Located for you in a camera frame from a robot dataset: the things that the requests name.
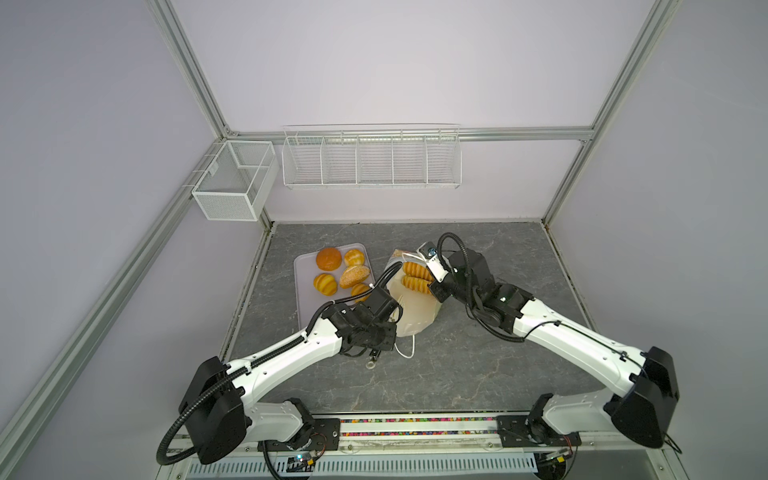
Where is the yellow twisted fake bread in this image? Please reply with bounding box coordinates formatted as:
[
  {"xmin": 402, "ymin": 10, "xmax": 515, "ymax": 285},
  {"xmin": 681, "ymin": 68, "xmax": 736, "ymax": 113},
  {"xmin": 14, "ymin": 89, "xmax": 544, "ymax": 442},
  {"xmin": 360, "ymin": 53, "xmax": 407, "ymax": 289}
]
[{"xmin": 350, "ymin": 283, "xmax": 371, "ymax": 302}]

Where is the printed paper gift bag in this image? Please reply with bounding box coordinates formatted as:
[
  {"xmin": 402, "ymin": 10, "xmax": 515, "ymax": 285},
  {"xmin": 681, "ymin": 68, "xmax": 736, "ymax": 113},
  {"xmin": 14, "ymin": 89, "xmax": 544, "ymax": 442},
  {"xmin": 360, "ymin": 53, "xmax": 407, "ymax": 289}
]
[{"xmin": 386, "ymin": 249, "xmax": 442, "ymax": 359}]

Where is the sesame fake bread roll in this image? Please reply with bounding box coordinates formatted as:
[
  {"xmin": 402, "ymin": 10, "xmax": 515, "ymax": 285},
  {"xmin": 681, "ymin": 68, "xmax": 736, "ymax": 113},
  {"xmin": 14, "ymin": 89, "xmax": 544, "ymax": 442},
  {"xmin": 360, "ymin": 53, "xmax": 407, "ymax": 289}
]
[{"xmin": 339, "ymin": 265, "xmax": 370, "ymax": 289}]

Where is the yellow striped fake bread roll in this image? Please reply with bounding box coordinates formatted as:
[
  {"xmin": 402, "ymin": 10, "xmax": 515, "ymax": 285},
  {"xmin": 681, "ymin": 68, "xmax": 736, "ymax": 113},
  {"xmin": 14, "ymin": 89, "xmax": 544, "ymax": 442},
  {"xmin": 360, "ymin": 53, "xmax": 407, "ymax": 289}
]
[{"xmin": 313, "ymin": 273, "xmax": 338, "ymax": 297}]

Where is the lavender plastic tray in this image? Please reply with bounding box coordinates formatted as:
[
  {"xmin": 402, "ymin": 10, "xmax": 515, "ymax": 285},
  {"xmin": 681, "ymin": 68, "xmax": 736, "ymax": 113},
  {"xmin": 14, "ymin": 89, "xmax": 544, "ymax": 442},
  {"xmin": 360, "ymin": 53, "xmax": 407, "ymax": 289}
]
[{"xmin": 293, "ymin": 242, "xmax": 376, "ymax": 329}]

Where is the long ridged fake bread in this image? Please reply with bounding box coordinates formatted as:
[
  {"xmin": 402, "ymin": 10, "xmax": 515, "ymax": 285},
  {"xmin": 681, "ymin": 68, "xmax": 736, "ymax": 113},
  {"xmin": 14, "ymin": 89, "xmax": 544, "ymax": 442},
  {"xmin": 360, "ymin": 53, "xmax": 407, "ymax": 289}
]
[{"xmin": 402, "ymin": 261, "xmax": 434, "ymax": 282}]

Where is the brown round fake bun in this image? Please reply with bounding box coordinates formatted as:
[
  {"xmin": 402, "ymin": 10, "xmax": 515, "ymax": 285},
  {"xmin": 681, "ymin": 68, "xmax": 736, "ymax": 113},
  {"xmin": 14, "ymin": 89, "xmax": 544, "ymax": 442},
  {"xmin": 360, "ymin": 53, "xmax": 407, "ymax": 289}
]
[{"xmin": 315, "ymin": 247, "xmax": 343, "ymax": 272}]

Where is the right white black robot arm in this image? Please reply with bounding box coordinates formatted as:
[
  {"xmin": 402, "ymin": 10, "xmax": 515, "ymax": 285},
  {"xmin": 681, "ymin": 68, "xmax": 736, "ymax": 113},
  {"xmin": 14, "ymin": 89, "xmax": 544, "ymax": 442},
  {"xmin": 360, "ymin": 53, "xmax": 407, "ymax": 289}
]
[{"xmin": 418, "ymin": 242, "xmax": 680, "ymax": 449}]

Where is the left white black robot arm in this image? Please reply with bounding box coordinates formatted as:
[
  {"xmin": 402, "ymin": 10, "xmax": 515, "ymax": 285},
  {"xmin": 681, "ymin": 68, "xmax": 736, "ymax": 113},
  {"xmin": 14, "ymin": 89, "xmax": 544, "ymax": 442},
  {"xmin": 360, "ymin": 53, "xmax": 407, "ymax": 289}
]
[{"xmin": 156, "ymin": 287, "xmax": 404, "ymax": 465}]

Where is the small white mesh basket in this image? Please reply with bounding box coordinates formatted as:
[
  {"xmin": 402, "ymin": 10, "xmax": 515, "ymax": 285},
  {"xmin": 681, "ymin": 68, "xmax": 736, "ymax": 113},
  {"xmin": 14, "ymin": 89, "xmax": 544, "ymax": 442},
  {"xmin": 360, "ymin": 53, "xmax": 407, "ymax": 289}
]
[{"xmin": 192, "ymin": 140, "xmax": 279, "ymax": 222}]

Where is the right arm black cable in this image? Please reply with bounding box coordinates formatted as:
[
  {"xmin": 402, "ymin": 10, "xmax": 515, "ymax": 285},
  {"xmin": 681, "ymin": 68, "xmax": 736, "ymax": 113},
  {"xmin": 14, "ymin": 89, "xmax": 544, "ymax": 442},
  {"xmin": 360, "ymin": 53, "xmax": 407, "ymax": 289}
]
[{"xmin": 436, "ymin": 232, "xmax": 529, "ymax": 344}]

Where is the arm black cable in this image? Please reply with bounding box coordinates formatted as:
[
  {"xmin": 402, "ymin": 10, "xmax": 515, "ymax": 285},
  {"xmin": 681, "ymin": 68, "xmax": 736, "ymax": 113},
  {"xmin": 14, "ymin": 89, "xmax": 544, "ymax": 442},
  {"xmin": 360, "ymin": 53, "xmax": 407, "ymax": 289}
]
[
  {"xmin": 436, "ymin": 232, "xmax": 529, "ymax": 344},
  {"xmin": 155, "ymin": 261, "xmax": 404, "ymax": 467}
]

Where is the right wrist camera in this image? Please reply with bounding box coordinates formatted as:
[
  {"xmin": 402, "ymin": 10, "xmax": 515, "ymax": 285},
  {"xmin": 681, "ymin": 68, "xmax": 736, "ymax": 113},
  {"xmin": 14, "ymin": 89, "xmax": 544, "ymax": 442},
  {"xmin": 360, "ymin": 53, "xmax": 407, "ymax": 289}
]
[{"xmin": 418, "ymin": 242, "xmax": 449, "ymax": 283}]

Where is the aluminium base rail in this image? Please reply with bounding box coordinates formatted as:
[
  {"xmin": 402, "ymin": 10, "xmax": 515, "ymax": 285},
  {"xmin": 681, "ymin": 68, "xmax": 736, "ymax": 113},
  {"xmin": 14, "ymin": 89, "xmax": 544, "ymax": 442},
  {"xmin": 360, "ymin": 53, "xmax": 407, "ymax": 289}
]
[{"xmin": 161, "ymin": 410, "xmax": 673, "ymax": 463}]

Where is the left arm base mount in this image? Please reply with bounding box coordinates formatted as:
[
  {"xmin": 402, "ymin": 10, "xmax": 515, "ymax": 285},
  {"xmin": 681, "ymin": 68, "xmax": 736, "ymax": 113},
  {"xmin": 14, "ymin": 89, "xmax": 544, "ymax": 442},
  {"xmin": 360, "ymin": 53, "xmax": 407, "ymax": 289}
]
[{"xmin": 265, "ymin": 417, "xmax": 341, "ymax": 452}]

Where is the long white wire basket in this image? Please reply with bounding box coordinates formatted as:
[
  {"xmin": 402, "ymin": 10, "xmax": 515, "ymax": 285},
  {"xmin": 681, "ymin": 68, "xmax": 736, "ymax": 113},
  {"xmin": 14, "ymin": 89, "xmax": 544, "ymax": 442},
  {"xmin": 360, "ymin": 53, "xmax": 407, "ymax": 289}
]
[{"xmin": 282, "ymin": 123, "xmax": 463, "ymax": 189}]

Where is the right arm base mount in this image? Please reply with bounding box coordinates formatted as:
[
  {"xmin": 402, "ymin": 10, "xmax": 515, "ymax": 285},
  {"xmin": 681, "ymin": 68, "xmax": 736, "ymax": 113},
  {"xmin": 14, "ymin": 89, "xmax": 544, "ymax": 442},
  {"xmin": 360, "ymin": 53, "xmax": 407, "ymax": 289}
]
[{"xmin": 496, "ymin": 414, "xmax": 582, "ymax": 448}]

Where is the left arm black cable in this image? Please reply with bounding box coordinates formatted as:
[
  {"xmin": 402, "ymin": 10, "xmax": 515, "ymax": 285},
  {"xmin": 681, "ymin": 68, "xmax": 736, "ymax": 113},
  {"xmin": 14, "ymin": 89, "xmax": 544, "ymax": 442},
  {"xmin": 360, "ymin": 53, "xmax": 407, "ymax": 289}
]
[{"xmin": 155, "ymin": 261, "xmax": 404, "ymax": 467}]

